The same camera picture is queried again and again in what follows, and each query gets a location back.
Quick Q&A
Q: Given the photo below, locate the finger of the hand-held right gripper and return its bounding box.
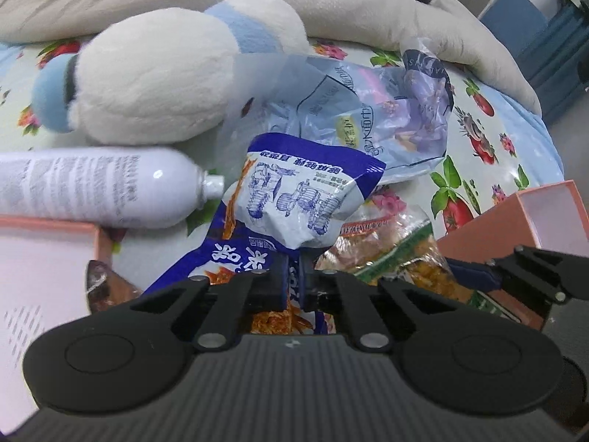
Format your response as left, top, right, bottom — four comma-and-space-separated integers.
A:
448, 244, 589, 305

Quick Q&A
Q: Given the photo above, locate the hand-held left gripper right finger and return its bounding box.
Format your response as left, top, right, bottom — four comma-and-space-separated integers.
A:
301, 248, 461, 351

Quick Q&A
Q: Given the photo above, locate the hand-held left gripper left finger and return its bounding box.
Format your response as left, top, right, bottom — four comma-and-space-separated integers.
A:
129, 255, 290, 351

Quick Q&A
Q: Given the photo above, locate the blue snack bag orange print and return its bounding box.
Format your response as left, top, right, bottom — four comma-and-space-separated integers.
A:
142, 200, 339, 337

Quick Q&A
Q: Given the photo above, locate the blue snack bag barrel print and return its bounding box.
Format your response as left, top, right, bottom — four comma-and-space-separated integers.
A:
225, 133, 387, 252

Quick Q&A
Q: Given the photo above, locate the deep pink cardboard box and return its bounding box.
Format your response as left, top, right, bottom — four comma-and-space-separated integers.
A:
435, 179, 589, 331

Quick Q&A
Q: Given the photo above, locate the shallow pink cardboard box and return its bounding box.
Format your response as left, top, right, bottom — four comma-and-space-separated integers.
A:
0, 215, 114, 429

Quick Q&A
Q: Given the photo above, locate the green striped clear snack packet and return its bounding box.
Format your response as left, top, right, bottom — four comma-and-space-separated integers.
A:
315, 205, 525, 329

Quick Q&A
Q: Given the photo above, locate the brown snack packet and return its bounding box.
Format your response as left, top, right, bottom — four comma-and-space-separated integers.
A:
87, 260, 145, 317

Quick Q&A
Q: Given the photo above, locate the clear lavender snack bag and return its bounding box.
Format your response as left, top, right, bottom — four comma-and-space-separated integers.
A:
216, 37, 455, 186

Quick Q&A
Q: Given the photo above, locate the white plastic bottle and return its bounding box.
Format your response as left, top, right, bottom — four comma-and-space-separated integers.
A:
0, 145, 226, 231

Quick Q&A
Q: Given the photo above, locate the blue curtain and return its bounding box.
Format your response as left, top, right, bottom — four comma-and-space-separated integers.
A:
520, 0, 589, 121

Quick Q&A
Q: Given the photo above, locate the white and blue plush toy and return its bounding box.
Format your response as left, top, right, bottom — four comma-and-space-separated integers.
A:
31, 0, 311, 145

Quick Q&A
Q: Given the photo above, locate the blue padded chair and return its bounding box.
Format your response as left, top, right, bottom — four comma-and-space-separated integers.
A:
479, 0, 551, 57

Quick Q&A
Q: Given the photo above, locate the grey duvet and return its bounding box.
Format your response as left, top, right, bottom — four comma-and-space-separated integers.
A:
0, 0, 544, 117

